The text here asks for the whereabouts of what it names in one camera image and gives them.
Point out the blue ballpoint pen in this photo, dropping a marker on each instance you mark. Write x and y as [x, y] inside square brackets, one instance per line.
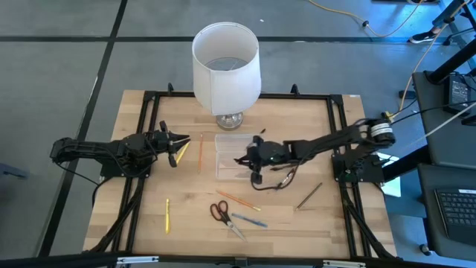
[249, 220]

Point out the black foreground beam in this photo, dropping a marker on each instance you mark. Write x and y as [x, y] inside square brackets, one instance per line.
[56, 260]

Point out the clear plastic supply box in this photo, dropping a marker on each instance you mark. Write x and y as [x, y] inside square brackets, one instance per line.
[227, 143]

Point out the black laptop keyboard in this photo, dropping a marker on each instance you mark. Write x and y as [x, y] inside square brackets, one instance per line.
[459, 212]

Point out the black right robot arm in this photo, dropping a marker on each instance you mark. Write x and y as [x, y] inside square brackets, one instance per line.
[327, 143]

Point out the white shade table lamp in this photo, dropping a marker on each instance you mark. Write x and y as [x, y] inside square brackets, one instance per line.
[227, 85]

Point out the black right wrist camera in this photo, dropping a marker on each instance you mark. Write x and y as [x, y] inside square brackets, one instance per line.
[256, 178]

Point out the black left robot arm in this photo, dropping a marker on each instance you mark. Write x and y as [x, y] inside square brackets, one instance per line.
[93, 147]

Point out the dark ballpoint pen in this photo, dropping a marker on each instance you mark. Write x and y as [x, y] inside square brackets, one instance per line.
[308, 196]

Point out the black side table top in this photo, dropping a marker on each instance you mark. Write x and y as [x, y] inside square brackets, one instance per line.
[439, 141]
[427, 223]

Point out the thin yellow pen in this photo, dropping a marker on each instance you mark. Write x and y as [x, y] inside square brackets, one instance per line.
[167, 216]

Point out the person's shoe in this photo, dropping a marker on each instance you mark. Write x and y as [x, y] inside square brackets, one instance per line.
[422, 37]

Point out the black power adapter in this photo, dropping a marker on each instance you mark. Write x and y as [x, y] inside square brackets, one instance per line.
[458, 93]

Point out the black table frame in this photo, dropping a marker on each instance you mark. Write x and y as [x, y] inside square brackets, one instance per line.
[297, 96]

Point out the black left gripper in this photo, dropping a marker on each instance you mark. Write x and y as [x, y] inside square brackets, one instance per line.
[163, 143]

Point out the black table leg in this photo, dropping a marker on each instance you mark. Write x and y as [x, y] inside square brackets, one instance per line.
[453, 63]
[409, 162]

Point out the plain orange pencil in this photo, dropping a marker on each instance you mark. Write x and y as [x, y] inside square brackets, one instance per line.
[200, 152]

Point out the person's leg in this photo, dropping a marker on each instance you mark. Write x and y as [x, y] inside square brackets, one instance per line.
[439, 29]

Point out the orange pencil yellow eraser cap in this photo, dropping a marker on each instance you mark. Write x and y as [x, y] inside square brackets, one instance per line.
[238, 201]

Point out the black power strip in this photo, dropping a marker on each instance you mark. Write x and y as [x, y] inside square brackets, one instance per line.
[407, 94]

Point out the black caster wheel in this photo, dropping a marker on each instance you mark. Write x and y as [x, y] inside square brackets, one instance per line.
[425, 249]

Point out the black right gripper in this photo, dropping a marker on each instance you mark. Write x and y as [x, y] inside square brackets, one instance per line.
[262, 154]

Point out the silver beam bracket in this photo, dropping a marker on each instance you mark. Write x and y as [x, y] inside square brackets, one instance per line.
[137, 260]
[344, 264]

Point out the yellow highlighter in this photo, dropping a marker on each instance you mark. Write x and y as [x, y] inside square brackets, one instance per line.
[183, 152]

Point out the yellow plug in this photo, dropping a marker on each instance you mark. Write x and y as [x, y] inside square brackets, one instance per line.
[388, 116]

